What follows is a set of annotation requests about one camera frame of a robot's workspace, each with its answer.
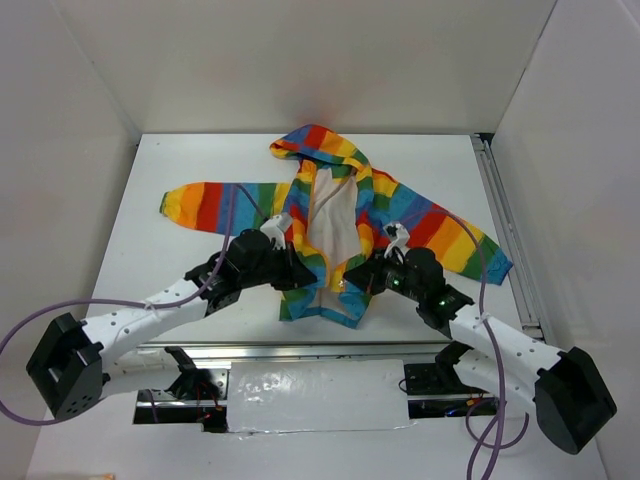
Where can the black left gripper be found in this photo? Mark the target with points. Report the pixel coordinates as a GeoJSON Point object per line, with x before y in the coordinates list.
{"type": "Point", "coordinates": [295, 273]}

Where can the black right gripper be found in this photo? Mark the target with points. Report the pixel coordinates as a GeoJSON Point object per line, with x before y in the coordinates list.
{"type": "Point", "coordinates": [368, 275]}

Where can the rainbow striped hooded jacket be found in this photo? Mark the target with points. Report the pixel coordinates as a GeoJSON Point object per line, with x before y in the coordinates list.
{"type": "Point", "coordinates": [339, 205]}

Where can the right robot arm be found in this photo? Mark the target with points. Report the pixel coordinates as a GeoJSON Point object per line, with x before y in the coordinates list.
{"type": "Point", "coordinates": [563, 390]}

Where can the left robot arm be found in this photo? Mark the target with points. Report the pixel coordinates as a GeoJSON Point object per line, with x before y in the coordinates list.
{"type": "Point", "coordinates": [77, 363]}

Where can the white front cover panel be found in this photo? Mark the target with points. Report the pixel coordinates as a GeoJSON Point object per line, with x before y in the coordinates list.
{"type": "Point", "coordinates": [316, 396]}

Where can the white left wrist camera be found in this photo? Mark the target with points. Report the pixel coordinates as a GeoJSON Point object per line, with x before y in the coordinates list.
{"type": "Point", "coordinates": [275, 229]}

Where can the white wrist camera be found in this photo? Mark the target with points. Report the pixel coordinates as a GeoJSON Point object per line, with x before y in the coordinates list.
{"type": "Point", "coordinates": [275, 229]}
{"type": "Point", "coordinates": [398, 237]}

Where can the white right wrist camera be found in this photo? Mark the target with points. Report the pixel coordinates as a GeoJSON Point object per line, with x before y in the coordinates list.
{"type": "Point", "coordinates": [398, 237]}

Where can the aluminium frame rail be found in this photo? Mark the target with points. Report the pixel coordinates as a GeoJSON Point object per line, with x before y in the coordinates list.
{"type": "Point", "coordinates": [147, 253]}

